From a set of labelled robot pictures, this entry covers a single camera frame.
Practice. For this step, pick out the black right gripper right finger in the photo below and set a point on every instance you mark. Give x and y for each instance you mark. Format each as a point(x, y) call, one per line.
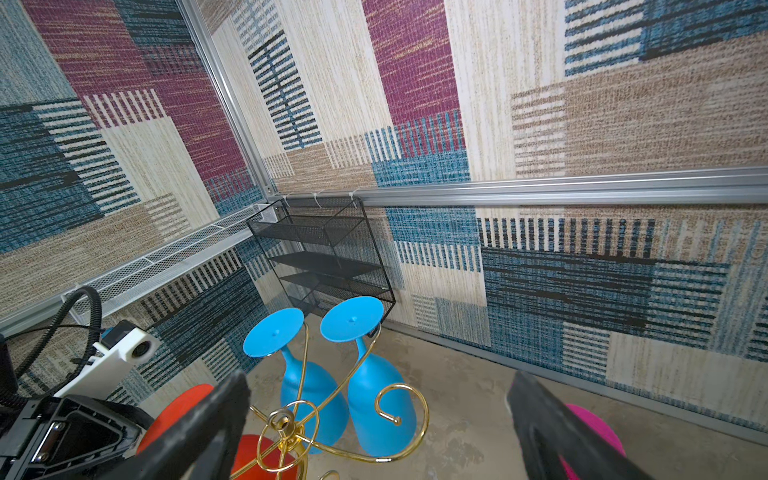
point(532, 407)

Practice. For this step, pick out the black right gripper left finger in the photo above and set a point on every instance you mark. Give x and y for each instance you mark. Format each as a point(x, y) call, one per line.
point(202, 444)

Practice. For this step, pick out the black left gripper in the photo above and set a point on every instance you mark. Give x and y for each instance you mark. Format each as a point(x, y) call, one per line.
point(75, 437)

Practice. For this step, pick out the magenta wine glass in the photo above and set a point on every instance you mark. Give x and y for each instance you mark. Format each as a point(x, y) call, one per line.
point(584, 447)

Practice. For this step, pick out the red wine glass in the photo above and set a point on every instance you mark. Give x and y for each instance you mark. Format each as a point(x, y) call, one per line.
point(247, 446)

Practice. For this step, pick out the blue wine glass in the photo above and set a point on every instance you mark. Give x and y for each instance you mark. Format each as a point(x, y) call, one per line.
point(273, 334)
point(351, 320)

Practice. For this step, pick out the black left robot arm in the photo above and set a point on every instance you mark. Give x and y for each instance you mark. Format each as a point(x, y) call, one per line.
point(11, 374)

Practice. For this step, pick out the black mesh shelf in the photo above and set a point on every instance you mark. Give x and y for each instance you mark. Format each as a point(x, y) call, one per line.
point(322, 252)

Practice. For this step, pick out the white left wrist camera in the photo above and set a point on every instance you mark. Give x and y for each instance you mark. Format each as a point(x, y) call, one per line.
point(118, 351)

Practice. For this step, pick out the gold wire glass rack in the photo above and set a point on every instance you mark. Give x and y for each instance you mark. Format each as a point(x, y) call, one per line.
point(289, 423)

